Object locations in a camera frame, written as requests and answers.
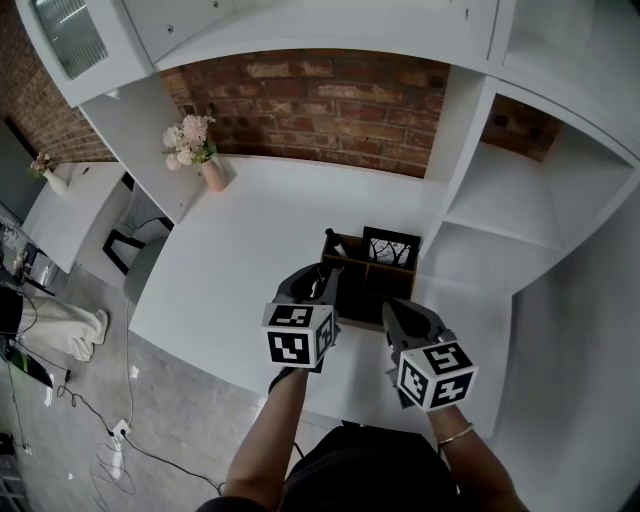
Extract black picture frame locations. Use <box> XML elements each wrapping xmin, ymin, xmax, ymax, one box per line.
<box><xmin>361</xmin><ymin>225</ymin><xmax>422</xmax><ymax>274</ymax></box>

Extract white side desk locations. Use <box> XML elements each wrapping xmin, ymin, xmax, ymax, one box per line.
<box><xmin>22</xmin><ymin>162</ymin><xmax>133</xmax><ymax>275</ymax></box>

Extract white vase with flowers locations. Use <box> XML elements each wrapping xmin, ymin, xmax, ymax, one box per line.
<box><xmin>27</xmin><ymin>152</ymin><xmax>70</xmax><ymax>199</ymax></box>

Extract thin gold bracelet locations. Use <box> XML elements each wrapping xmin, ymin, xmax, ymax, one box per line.
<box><xmin>437</xmin><ymin>422</ymin><xmax>475</xmax><ymax>446</ymax></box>

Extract black frame grey chair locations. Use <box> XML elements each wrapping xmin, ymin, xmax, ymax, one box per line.
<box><xmin>102</xmin><ymin>172</ymin><xmax>174</xmax><ymax>304</ymax></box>

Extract person's right forearm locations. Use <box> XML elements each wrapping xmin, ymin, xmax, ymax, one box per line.
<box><xmin>429</xmin><ymin>403</ymin><xmax>531</xmax><ymax>512</ymax></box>

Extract white cable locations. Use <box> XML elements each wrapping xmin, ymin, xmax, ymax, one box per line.
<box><xmin>124</xmin><ymin>298</ymin><xmax>135</xmax><ymax>426</ymax></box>

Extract person's black clothing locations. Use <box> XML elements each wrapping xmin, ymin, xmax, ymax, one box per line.
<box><xmin>197</xmin><ymin>422</ymin><xmax>461</xmax><ymax>512</ymax></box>

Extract black white marker pen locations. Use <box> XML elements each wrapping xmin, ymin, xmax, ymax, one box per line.
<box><xmin>324</xmin><ymin>228</ymin><xmax>347</xmax><ymax>257</ymax></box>

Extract beige cloth bundle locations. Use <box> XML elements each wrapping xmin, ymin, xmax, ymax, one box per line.
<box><xmin>19</xmin><ymin>297</ymin><xmax>110</xmax><ymax>362</ymax></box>

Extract brown wooden organizer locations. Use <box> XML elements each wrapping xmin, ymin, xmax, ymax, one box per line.
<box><xmin>319</xmin><ymin>232</ymin><xmax>419</xmax><ymax>331</ymax></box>

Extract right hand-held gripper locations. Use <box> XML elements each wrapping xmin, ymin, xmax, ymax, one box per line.
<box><xmin>382</xmin><ymin>298</ymin><xmax>479</xmax><ymax>414</ymax></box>

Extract white shelf unit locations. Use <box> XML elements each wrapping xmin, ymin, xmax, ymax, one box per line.
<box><xmin>14</xmin><ymin>0</ymin><xmax>640</xmax><ymax>306</ymax></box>

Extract white glass door cabinet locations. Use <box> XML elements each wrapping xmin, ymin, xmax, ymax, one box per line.
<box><xmin>14</xmin><ymin>0</ymin><xmax>154</xmax><ymax>109</ymax></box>

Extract black cable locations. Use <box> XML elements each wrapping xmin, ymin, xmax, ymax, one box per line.
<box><xmin>115</xmin><ymin>433</ymin><xmax>227</xmax><ymax>497</ymax></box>
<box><xmin>54</xmin><ymin>368</ymin><xmax>117</xmax><ymax>437</ymax></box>

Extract pink vase with flowers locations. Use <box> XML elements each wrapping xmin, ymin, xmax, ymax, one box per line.
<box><xmin>161</xmin><ymin>113</ymin><xmax>227</xmax><ymax>194</ymax></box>

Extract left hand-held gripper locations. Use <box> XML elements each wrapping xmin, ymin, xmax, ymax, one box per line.
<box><xmin>260</xmin><ymin>263</ymin><xmax>346</xmax><ymax>374</ymax></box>

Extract person's left forearm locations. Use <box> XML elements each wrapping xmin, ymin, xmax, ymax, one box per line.
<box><xmin>224</xmin><ymin>367</ymin><xmax>311</xmax><ymax>501</ymax></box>

